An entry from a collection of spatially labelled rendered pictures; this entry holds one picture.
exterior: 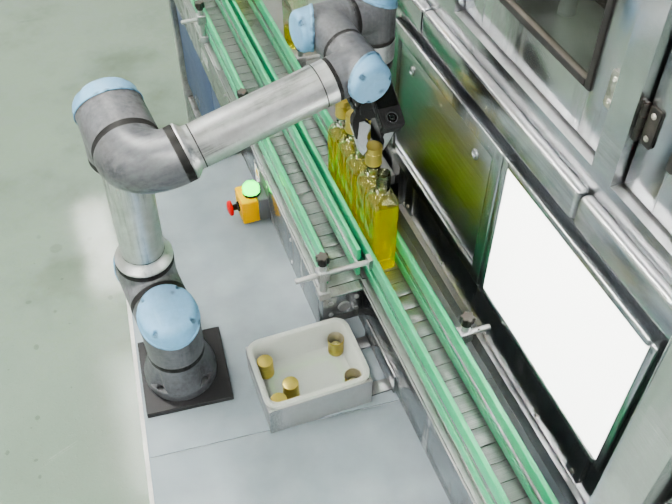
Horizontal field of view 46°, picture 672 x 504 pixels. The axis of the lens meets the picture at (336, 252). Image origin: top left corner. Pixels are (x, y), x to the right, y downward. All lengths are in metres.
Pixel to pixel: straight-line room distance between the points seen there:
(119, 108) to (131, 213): 0.24
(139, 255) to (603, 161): 0.87
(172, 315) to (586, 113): 0.83
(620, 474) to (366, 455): 1.08
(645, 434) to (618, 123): 0.66
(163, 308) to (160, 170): 0.39
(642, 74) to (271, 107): 0.55
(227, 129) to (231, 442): 0.69
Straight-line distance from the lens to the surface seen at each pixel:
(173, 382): 1.68
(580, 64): 1.24
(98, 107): 1.35
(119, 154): 1.28
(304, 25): 1.38
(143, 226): 1.52
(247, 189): 2.00
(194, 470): 1.65
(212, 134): 1.27
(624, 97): 1.13
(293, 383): 1.66
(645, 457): 0.57
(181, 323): 1.55
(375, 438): 1.67
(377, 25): 1.44
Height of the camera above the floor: 2.19
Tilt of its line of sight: 47 degrees down
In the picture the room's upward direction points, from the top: straight up
